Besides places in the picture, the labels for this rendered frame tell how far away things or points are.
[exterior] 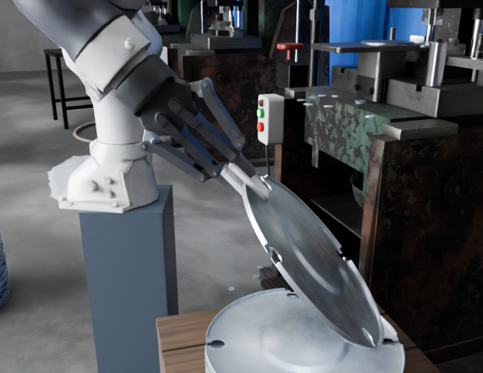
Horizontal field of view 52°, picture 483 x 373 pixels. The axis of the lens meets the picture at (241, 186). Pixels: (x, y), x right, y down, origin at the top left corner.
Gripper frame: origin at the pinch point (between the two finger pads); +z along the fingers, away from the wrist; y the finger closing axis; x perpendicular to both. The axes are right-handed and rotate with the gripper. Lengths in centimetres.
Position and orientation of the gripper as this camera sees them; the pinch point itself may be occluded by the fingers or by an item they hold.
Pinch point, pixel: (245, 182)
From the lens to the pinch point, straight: 66.7
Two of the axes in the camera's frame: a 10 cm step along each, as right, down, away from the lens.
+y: 7.1, -6.3, -3.1
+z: 7.0, 6.8, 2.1
